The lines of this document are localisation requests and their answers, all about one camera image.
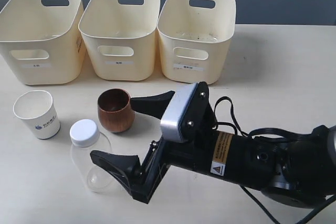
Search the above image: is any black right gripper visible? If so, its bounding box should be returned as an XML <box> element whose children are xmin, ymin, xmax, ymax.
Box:
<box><xmin>90</xmin><ymin>82</ymin><xmax>249</xmax><ymax>190</ymax></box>

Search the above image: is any left cream plastic bin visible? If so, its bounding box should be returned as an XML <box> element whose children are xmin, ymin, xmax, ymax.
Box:
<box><xmin>1</xmin><ymin>0</ymin><xmax>86</xmax><ymax>85</ymax></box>

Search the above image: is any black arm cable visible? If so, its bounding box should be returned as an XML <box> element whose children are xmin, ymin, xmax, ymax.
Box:
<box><xmin>214</xmin><ymin>95</ymin><xmax>336</xmax><ymax>224</ymax></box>

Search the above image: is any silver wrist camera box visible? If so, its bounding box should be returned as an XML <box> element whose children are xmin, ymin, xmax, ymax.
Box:
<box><xmin>160</xmin><ymin>83</ymin><xmax>198</xmax><ymax>143</ymax></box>

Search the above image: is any white paper cup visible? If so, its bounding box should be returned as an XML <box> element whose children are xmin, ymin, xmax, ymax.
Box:
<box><xmin>13</xmin><ymin>90</ymin><xmax>60</xmax><ymax>140</ymax></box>

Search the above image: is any right cream plastic bin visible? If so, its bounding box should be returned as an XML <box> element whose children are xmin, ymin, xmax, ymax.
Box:
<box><xmin>157</xmin><ymin>0</ymin><xmax>236</xmax><ymax>84</ymax></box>

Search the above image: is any middle cream plastic bin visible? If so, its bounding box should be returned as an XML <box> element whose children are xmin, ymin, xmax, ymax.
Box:
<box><xmin>78</xmin><ymin>0</ymin><xmax>161</xmax><ymax>81</ymax></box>

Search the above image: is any cream plastic bin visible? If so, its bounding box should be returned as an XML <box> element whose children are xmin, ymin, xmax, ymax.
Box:
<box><xmin>157</xmin><ymin>0</ymin><xmax>236</xmax><ymax>84</ymax></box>
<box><xmin>78</xmin><ymin>0</ymin><xmax>161</xmax><ymax>81</ymax></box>
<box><xmin>1</xmin><ymin>0</ymin><xmax>86</xmax><ymax>85</ymax></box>

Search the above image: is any brown wooden cup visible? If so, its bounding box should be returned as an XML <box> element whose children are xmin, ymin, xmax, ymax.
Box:
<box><xmin>97</xmin><ymin>88</ymin><xmax>135</xmax><ymax>133</ymax></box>

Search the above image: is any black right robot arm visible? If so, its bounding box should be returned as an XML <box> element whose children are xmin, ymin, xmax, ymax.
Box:
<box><xmin>90</xmin><ymin>82</ymin><xmax>335</xmax><ymax>208</ymax></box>

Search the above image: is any clear plastic bottle white cap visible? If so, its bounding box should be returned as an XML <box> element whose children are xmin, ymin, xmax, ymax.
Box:
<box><xmin>69</xmin><ymin>119</ymin><xmax>113</xmax><ymax>193</ymax></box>

